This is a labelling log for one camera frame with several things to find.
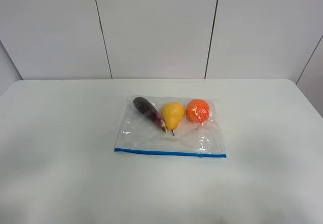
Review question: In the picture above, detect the clear zip bag blue strip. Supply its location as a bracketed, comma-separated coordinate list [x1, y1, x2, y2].
[114, 99, 226, 158]

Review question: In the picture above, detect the yellow pear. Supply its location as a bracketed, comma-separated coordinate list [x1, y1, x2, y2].
[161, 102, 185, 136]

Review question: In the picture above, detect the purple eggplant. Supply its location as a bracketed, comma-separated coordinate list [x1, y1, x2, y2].
[133, 96, 167, 133]

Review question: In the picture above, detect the orange fruit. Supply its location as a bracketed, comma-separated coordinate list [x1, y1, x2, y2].
[186, 99, 210, 123]

